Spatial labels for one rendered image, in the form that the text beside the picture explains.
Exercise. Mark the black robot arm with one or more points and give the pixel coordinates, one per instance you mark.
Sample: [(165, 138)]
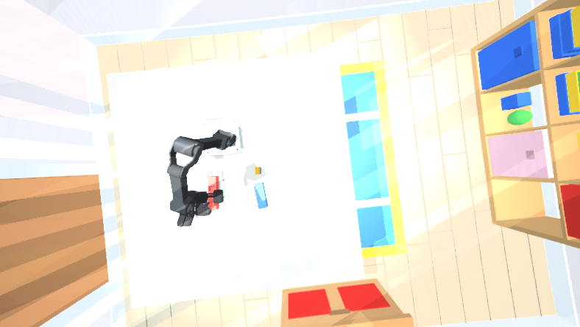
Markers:
[(185, 202)]

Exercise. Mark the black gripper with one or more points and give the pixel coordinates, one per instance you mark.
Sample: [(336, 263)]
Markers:
[(217, 195)]

